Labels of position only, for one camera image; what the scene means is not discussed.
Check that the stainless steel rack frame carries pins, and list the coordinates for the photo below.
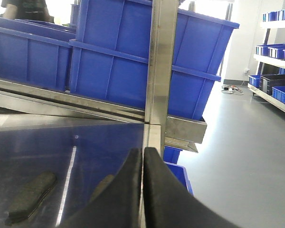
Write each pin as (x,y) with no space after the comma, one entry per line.
(159,129)

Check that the blue bin under table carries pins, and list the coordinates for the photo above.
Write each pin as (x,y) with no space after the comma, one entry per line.
(170,157)

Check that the black plastic bin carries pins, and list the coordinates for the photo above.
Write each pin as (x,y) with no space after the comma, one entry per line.
(269,81)

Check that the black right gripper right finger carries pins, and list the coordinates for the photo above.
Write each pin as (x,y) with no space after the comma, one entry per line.
(168,204)

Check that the white storage shelf rack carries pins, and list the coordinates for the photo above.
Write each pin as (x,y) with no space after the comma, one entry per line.
(271,60)

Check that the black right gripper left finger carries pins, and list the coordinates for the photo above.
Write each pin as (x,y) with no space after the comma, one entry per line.
(117,206)

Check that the dark grey brake pad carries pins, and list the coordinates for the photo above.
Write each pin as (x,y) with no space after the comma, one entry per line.
(29,197)
(101,186)

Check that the large blue plastic crate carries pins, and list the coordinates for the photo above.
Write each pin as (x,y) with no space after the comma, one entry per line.
(111,50)

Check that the blue plastic crate left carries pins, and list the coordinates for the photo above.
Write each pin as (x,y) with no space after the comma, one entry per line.
(35,54)

